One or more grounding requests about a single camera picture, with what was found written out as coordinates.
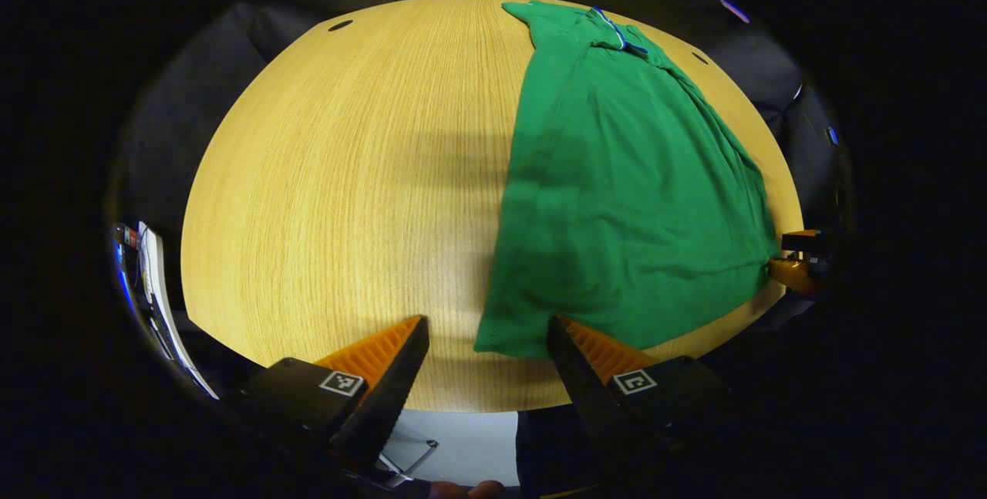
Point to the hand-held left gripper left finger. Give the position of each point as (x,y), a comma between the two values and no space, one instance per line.
(389,399)

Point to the green T-shirt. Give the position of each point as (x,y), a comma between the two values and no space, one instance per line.
(617,198)

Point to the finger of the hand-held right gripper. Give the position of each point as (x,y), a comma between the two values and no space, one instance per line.
(802,241)
(794,275)

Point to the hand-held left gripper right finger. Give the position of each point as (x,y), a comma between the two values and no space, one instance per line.
(578,391)

